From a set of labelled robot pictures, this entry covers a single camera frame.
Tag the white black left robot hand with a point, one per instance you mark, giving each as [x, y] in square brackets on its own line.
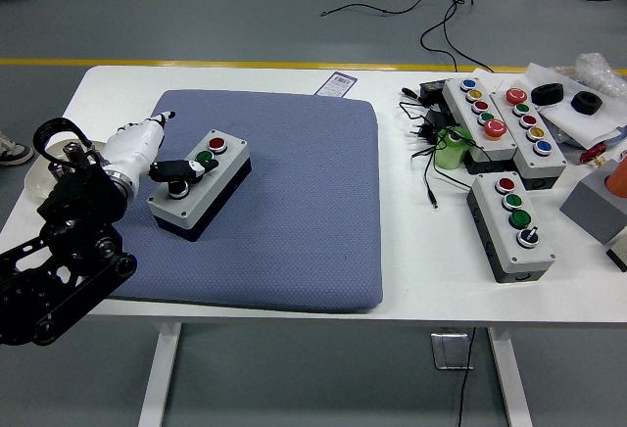
[130, 145]

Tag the grey four-button control box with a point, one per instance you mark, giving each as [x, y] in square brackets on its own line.
[495, 231]
[220, 175]

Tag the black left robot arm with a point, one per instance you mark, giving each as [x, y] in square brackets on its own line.
[73, 231]

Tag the grey five-button box, blue end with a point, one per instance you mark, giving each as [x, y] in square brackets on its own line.
[460, 104]

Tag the grey five-button box, mushroom end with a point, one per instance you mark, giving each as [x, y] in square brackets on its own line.
[520, 147]

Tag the white shallow dish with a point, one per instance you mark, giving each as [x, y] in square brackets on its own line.
[36, 183]

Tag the person's shoe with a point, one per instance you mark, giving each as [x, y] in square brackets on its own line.
[14, 153]

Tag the blue-grey padded mat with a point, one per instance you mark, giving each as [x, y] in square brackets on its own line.
[294, 202]

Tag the purple white label card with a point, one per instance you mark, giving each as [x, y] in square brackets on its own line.
[335, 84]

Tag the white table leg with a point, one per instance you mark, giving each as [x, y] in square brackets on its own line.
[159, 378]
[512, 383]

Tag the black marker pen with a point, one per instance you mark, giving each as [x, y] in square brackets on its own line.
[410, 92]

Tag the black plug adapter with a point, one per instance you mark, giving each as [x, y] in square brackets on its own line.
[431, 126]

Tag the black power brick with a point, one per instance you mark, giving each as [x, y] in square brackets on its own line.
[433, 90]

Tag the metal floor plate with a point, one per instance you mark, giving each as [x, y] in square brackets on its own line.
[443, 351]

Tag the white paper sheets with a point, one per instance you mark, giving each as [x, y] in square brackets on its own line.
[568, 121]

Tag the grey block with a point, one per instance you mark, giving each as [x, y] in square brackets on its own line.
[588, 211]

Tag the small red part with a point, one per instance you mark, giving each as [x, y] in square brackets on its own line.
[593, 154]

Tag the clear plastic bag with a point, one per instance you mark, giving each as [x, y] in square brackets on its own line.
[597, 72]

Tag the orange cylinder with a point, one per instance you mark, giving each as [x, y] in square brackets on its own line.
[618, 179]

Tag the white black small box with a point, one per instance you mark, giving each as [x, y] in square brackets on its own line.
[619, 253]

